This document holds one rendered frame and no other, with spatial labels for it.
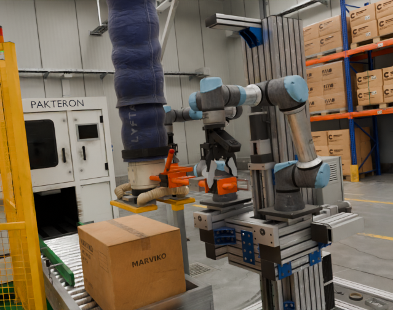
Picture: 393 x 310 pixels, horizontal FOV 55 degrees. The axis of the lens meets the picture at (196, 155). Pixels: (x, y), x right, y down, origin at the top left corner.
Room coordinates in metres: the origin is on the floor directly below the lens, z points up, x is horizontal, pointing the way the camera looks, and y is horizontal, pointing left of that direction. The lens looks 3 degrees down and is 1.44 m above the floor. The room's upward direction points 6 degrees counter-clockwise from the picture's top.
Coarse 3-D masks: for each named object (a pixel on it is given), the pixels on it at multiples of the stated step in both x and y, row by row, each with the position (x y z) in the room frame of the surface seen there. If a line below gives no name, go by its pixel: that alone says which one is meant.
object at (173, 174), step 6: (162, 174) 1.55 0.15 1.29; (168, 174) 1.49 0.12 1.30; (174, 174) 1.50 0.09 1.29; (180, 174) 1.51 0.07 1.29; (186, 174) 1.54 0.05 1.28; (162, 180) 1.53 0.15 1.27; (168, 180) 1.49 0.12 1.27; (162, 186) 1.52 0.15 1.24; (168, 186) 1.49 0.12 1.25; (174, 186) 1.49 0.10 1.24
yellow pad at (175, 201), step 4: (172, 196) 1.74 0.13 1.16; (176, 196) 1.73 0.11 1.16; (156, 200) 1.81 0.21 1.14; (160, 200) 1.77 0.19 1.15; (164, 200) 1.73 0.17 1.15; (168, 200) 1.70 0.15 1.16; (172, 200) 1.68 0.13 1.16; (176, 200) 1.66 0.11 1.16; (180, 200) 1.66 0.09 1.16; (184, 200) 1.66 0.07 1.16; (188, 200) 1.67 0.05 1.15; (192, 200) 1.67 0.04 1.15; (172, 204) 1.67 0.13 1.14; (176, 204) 1.64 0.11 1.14; (180, 204) 1.64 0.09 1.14
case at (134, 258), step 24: (96, 240) 1.95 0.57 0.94; (120, 240) 1.85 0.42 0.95; (144, 240) 1.88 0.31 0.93; (168, 240) 1.95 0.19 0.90; (96, 264) 2.00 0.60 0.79; (120, 264) 1.80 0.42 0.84; (144, 264) 1.87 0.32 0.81; (168, 264) 1.94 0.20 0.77; (96, 288) 2.05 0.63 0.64; (120, 288) 1.80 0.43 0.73; (144, 288) 1.86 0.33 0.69; (168, 288) 1.93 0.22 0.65
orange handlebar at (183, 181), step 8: (176, 168) 2.04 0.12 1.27; (184, 168) 1.90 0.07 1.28; (192, 168) 1.93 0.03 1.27; (152, 176) 1.65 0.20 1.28; (184, 176) 1.45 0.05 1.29; (192, 176) 1.45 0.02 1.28; (184, 184) 1.41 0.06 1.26; (200, 184) 1.30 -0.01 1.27; (224, 184) 1.19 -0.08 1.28; (232, 184) 1.19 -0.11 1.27
